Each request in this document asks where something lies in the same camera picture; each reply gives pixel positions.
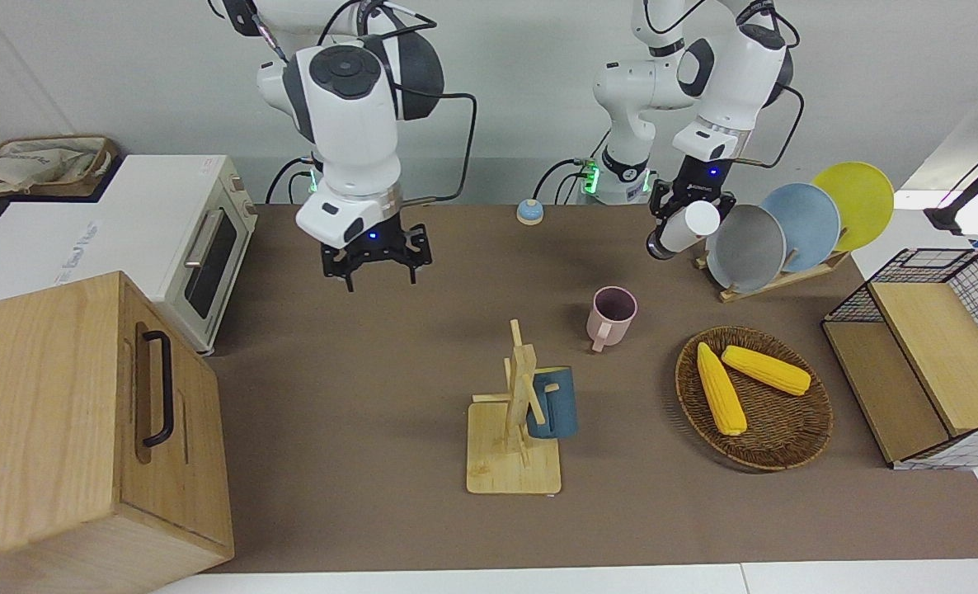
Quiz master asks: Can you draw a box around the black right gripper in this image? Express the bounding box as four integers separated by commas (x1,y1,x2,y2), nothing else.
322,224,434,292

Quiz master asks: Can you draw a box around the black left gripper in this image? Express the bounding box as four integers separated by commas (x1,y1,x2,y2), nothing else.
651,158,737,222

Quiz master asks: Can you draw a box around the white thermos cup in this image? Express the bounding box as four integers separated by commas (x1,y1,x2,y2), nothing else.
646,200,721,262

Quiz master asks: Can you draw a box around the pink ceramic mug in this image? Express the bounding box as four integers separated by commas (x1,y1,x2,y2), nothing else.
585,285,638,353

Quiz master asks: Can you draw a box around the grey plate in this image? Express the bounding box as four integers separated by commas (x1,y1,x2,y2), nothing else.
705,205,787,294

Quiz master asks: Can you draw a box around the brown table mat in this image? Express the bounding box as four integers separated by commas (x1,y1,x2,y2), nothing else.
205,204,978,574

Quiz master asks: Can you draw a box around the wooden plate rack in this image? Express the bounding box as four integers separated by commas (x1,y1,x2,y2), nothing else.
695,247,853,304

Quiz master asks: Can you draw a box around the light blue plate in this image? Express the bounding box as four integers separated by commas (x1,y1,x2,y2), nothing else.
759,182,842,275

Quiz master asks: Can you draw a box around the yellow plate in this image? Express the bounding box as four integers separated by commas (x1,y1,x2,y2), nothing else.
811,162,895,253

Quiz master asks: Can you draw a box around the yellow corn cob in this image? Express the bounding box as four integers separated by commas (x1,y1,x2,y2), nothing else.
721,345,812,397
696,342,748,436

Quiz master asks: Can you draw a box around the dark blue ceramic mug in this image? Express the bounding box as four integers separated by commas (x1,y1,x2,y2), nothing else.
526,367,579,440

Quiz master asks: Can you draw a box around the brown wicker basket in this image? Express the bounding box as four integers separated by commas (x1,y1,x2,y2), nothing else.
675,326,835,473

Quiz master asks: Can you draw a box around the wooden mug tree rack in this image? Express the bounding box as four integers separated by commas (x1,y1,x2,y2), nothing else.
466,320,562,496

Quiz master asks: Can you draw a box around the wooden stepped shelf insert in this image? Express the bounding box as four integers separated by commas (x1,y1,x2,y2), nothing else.
823,280,978,464

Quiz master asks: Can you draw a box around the brown cardboard tray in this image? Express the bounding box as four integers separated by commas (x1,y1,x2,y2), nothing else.
0,134,119,199

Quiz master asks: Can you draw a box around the white toaster oven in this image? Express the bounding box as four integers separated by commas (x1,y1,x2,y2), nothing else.
0,154,257,356

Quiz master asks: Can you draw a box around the beige cloth bag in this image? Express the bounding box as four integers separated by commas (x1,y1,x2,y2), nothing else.
0,139,106,197

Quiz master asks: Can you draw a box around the wooden cabinet box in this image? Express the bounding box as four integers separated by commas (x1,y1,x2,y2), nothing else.
0,271,235,594

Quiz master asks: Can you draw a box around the black right base cable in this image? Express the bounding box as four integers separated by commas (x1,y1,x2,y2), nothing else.
265,155,318,205

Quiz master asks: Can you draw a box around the black base cable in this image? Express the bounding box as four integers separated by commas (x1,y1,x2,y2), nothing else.
533,157,601,205
265,155,318,205

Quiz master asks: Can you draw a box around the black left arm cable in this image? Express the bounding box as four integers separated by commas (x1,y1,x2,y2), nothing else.
646,0,806,170

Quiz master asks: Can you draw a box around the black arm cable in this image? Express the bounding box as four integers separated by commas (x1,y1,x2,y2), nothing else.
646,0,806,170
225,0,478,207

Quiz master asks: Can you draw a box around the black left base cable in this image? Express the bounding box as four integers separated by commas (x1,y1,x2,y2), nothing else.
533,157,601,205

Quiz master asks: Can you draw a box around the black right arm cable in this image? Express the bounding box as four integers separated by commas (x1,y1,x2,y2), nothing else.
225,0,478,207

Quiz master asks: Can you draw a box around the black cabinet handle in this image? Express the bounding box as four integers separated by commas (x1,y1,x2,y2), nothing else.
142,330,175,448

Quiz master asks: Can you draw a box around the wire and wood shelf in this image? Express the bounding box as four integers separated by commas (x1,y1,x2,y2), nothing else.
821,247,978,471

